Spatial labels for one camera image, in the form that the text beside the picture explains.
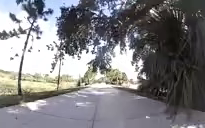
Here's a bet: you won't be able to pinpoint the distant green trees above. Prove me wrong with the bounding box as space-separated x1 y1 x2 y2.
77 67 130 87

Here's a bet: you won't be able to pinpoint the overhanging dark tree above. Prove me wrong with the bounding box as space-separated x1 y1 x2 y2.
55 0 205 73

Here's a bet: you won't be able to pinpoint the grey concrete path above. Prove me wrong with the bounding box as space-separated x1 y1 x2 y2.
0 83 205 128

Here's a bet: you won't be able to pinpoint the thin small tree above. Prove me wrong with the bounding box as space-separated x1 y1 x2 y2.
46 41 66 92

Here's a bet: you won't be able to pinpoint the dense palm bush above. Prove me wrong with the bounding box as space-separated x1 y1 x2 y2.
136 9 205 114

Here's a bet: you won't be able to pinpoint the thin tall tree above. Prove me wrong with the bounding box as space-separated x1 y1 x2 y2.
0 0 54 97

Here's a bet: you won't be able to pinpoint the grass field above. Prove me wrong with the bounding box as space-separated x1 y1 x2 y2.
0 70 88 110

